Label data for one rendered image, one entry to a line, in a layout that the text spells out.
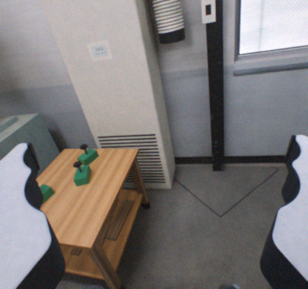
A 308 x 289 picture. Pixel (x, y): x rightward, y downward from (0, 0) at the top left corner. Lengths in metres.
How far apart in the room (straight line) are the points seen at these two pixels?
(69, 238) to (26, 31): 1.46
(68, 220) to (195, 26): 1.29
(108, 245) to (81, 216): 0.35
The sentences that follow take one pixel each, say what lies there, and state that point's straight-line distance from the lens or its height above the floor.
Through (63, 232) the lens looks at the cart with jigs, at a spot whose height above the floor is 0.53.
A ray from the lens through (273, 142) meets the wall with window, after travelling 1.88.
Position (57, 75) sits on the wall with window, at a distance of 1.92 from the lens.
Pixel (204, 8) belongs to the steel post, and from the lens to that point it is 1.38.
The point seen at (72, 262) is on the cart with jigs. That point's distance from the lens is 1.44.
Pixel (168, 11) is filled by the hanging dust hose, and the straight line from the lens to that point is 1.31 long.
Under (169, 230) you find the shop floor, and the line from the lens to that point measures 1.57.
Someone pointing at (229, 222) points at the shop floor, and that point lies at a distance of 1.59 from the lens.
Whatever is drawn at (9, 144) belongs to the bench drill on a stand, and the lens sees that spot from 1.78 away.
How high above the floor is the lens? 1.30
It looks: 31 degrees down
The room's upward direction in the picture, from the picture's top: 12 degrees counter-clockwise
